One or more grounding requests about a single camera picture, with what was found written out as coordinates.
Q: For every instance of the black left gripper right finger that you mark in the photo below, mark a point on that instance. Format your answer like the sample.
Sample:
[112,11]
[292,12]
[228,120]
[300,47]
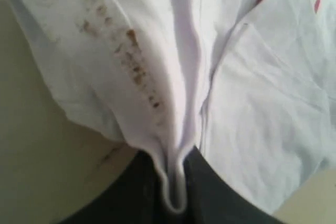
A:
[211,200]

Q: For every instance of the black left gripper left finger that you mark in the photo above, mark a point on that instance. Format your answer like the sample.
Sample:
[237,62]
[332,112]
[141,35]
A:
[133,198]

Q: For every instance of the white t-shirt red lettering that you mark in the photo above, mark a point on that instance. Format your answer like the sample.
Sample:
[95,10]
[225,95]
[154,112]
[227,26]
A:
[250,83]

